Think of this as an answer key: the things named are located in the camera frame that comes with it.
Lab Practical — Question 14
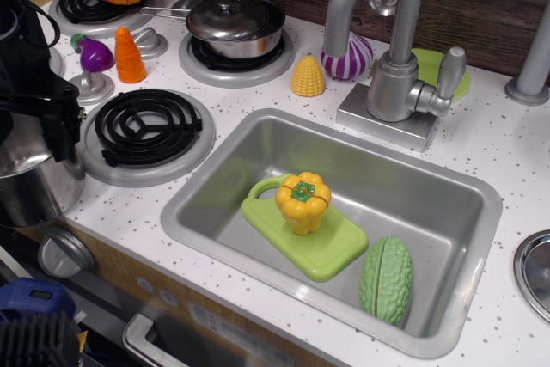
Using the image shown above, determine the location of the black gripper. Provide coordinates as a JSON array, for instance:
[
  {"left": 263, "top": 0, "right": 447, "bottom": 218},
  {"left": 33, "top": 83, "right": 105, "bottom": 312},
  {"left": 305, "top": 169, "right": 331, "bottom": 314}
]
[{"left": 1, "top": 70, "right": 83, "bottom": 162}]

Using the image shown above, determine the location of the silver steel pot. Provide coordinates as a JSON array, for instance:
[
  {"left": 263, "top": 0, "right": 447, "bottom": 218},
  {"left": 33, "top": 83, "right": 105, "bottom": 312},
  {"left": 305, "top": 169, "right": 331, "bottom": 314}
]
[{"left": 1, "top": 112, "right": 85, "bottom": 228}]

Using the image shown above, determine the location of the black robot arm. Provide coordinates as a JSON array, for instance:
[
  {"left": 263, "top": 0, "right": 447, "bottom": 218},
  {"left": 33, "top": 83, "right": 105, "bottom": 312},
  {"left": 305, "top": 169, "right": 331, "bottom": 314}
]
[{"left": 1, "top": 0, "right": 83, "bottom": 162}]

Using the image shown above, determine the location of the front stove burner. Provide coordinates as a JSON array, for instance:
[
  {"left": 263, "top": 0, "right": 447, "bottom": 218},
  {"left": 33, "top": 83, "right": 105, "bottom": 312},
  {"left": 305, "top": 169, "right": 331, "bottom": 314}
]
[{"left": 78, "top": 89, "right": 216, "bottom": 187}]

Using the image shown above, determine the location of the stove burner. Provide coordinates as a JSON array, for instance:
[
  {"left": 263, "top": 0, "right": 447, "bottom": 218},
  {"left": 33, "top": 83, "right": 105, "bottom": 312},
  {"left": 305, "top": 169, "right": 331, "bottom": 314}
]
[
  {"left": 48, "top": 0, "right": 156, "bottom": 39},
  {"left": 179, "top": 32, "right": 294, "bottom": 89},
  {"left": 78, "top": 89, "right": 216, "bottom": 187}
]

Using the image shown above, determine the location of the silver stove knob front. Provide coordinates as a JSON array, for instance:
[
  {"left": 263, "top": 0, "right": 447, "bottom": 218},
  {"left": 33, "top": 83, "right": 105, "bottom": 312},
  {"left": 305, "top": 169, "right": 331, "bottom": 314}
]
[{"left": 38, "top": 226, "right": 96, "bottom": 278}]

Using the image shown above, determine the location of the back left stove burner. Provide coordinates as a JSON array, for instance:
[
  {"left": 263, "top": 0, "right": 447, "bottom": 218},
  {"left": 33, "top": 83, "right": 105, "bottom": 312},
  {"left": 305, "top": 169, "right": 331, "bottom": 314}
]
[{"left": 48, "top": 0, "right": 156, "bottom": 39}]

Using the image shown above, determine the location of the back right stove burner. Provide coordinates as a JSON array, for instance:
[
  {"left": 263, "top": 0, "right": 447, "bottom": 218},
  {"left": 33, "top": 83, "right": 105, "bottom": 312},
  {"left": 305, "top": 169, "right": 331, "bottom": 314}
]
[{"left": 179, "top": 32, "right": 294, "bottom": 89}]

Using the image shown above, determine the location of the silver knob on counter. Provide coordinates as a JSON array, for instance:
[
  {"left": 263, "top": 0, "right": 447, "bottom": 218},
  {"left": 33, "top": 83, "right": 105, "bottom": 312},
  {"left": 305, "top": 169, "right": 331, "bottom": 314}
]
[{"left": 70, "top": 70, "right": 114, "bottom": 106}]

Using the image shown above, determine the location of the purple toy eggplant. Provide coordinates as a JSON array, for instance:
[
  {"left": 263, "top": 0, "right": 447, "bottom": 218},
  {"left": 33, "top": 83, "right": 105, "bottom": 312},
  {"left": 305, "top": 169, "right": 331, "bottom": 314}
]
[{"left": 70, "top": 34, "right": 115, "bottom": 73}]

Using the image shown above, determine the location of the orange toy carrot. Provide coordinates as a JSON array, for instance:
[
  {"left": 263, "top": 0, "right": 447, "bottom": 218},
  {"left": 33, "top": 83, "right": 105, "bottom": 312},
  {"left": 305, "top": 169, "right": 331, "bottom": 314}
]
[{"left": 114, "top": 27, "right": 147, "bottom": 83}]

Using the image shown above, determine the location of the silver knob near carrot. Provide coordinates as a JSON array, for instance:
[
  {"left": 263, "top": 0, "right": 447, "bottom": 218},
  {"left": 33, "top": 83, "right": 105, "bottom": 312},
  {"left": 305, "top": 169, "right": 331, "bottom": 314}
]
[{"left": 132, "top": 28, "right": 168, "bottom": 60}]

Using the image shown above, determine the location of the silver knob behind pan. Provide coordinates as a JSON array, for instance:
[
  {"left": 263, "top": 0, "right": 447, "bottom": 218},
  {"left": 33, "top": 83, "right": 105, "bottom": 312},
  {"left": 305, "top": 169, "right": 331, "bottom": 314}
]
[{"left": 172, "top": 0, "right": 202, "bottom": 11}]

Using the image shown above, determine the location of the blue black clamp tool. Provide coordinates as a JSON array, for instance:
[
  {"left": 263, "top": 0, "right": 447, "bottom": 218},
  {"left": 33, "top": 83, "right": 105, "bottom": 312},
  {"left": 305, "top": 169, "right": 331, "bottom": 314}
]
[{"left": 1, "top": 278, "right": 80, "bottom": 366}]

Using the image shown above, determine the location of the lidded steel frying pan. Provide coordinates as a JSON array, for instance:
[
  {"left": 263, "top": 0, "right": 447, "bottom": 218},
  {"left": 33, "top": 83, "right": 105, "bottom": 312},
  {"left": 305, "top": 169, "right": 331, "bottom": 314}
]
[{"left": 138, "top": 0, "right": 286, "bottom": 58}]

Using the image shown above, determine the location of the yellow toy bell pepper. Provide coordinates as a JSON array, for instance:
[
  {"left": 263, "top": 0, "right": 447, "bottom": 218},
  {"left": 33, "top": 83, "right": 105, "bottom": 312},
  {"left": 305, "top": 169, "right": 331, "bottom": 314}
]
[{"left": 275, "top": 172, "right": 332, "bottom": 235}]

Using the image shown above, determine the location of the yellow toy corn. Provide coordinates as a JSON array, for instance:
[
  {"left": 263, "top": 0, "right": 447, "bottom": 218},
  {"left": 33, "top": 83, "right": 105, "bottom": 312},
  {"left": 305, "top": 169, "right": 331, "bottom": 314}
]
[{"left": 290, "top": 55, "right": 325, "bottom": 97}]

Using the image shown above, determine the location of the green cutting board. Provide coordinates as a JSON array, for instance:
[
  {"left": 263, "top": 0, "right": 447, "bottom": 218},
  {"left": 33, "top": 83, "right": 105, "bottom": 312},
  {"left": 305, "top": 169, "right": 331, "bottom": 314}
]
[{"left": 241, "top": 174, "right": 369, "bottom": 282}]

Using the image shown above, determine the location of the purple striped toy onion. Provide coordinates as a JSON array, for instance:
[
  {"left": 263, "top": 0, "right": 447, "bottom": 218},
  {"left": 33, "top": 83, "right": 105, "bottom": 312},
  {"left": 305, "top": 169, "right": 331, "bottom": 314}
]
[{"left": 321, "top": 32, "right": 374, "bottom": 80}]

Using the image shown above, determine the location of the silver sink basin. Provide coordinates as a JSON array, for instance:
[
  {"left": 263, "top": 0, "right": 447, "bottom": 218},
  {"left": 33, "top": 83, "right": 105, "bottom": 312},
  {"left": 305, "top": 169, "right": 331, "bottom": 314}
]
[{"left": 161, "top": 109, "right": 502, "bottom": 358}]

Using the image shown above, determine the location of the silver toy faucet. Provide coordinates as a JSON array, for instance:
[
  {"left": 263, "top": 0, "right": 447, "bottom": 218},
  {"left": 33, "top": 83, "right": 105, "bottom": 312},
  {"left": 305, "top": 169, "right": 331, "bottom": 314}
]
[{"left": 323, "top": 0, "right": 467, "bottom": 152}]

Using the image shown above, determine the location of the green toy bitter melon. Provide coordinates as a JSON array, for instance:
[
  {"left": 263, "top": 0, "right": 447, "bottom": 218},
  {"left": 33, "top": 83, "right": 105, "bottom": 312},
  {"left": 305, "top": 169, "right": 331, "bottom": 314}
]
[{"left": 359, "top": 236, "right": 413, "bottom": 325}]

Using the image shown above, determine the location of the light green plate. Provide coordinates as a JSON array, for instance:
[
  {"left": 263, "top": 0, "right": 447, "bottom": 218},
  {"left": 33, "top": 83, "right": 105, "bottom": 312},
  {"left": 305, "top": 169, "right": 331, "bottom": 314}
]
[{"left": 412, "top": 48, "right": 470, "bottom": 102}]

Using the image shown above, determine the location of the grey pole with base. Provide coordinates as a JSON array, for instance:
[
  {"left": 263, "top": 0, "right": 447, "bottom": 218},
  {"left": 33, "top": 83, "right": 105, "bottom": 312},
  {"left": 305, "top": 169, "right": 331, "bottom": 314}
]
[{"left": 504, "top": 3, "right": 549, "bottom": 106}]

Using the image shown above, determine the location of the silver bowl at edge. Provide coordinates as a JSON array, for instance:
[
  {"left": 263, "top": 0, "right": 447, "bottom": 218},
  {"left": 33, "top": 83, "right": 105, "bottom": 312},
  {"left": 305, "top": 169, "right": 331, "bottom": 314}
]
[{"left": 513, "top": 229, "right": 549, "bottom": 321}]

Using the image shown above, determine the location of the silver oven door handle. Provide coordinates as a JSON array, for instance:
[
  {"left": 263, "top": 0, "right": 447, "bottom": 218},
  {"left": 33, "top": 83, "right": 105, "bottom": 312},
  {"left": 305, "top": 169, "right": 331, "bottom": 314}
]
[{"left": 122, "top": 314, "right": 187, "bottom": 367}]

